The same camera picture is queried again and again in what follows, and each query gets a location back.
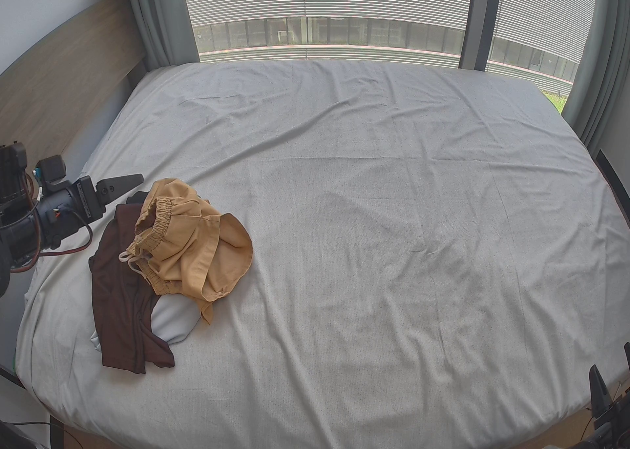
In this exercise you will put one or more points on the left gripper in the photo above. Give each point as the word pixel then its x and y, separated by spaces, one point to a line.
pixel 64 213

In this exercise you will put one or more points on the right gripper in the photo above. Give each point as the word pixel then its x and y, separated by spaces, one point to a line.
pixel 613 430

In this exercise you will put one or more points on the tan shorts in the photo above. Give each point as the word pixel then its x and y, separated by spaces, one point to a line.
pixel 197 240

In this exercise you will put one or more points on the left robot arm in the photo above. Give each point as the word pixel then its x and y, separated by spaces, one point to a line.
pixel 17 235

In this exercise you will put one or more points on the bed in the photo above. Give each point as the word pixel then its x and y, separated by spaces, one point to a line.
pixel 393 191

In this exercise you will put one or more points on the black garment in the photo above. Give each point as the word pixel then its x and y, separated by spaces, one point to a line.
pixel 134 198

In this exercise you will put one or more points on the brown garment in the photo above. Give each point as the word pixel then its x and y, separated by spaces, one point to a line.
pixel 118 289

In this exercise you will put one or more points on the pale grey garment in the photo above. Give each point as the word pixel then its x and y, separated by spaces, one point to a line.
pixel 170 319

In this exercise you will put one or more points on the grey-green curtain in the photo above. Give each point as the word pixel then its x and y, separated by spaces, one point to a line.
pixel 147 4
pixel 605 68

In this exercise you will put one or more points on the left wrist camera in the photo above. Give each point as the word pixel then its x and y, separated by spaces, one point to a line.
pixel 51 169

